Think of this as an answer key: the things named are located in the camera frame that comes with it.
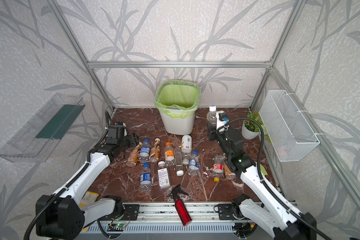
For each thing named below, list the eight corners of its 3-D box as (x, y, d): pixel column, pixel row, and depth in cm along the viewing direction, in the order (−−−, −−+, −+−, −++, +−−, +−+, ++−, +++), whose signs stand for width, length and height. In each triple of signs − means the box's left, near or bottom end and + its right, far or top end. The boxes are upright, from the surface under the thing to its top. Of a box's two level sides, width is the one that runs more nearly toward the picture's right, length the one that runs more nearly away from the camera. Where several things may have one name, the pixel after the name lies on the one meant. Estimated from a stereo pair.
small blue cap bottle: (188, 176, 88) (188, 173, 83) (188, 154, 97) (188, 150, 93) (199, 176, 88) (200, 173, 83) (198, 154, 97) (199, 150, 93)
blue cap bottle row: (139, 162, 91) (137, 160, 88) (144, 140, 101) (142, 137, 98) (149, 162, 91) (147, 160, 88) (153, 140, 101) (152, 137, 98)
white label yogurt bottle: (181, 152, 94) (180, 149, 91) (181, 137, 101) (181, 134, 98) (191, 152, 94) (191, 149, 91) (191, 137, 101) (191, 134, 98)
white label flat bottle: (159, 190, 83) (158, 188, 79) (157, 164, 92) (156, 162, 89) (170, 187, 83) (169, 185, 80) (167, 162, 93) (167, 160, 90)
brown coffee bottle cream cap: (150, 162, 91) (148, 159, 88) (154, 140, 101) (152, 137, 98) (158, 162, 91) (157, 159, 88) (161, 140, 101) (160, 137, 98)
